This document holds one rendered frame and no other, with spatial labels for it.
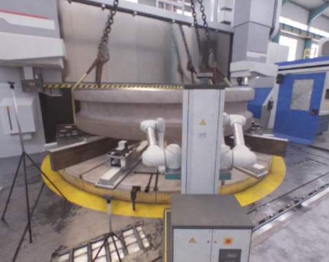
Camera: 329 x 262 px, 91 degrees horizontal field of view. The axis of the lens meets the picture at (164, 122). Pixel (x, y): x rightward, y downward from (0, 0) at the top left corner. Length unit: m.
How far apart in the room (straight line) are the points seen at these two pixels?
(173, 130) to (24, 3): 3.40
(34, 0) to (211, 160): 3.95
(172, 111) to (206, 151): 1.55
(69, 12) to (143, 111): 3.72
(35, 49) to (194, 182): 3.19
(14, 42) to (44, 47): 0.40
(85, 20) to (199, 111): 4.81
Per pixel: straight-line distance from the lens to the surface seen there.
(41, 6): 4.22
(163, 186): 2.64
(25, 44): 3.65
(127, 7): 5.95
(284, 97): 7.27
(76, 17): 5.73
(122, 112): 3.14
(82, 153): 3.69
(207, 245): 1.45
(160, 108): 2.91
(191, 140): 1.46
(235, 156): 1.72
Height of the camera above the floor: 1.74
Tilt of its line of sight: 11 degrees down
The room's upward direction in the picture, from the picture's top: straight up
